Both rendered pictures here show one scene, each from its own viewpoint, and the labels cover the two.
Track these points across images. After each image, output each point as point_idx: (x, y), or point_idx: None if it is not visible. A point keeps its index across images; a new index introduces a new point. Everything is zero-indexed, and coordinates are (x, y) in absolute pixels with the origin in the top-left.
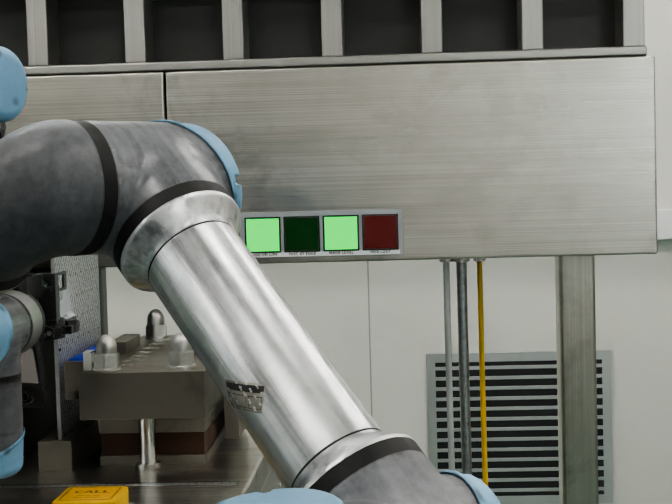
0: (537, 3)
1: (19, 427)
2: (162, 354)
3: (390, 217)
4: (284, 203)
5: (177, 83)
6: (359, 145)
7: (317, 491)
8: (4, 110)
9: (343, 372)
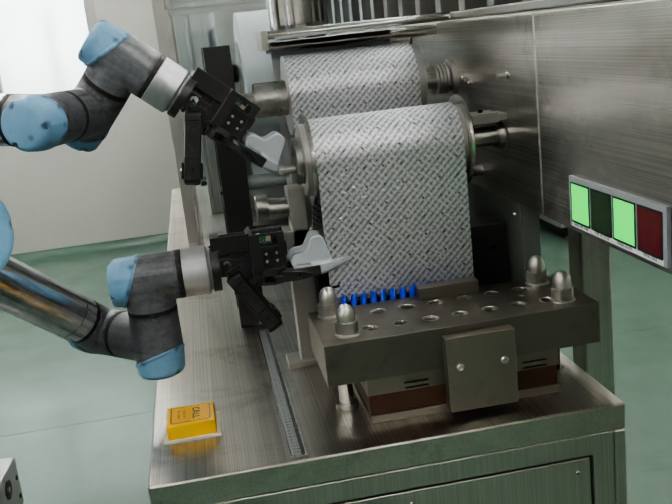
0: None
1: (153, 350)
2: (423, 310)
3: (656, 215)
4: (595, 172)
5: (539, 24)
6: (640, 111)
7: None
8: (21, 145)
9: None
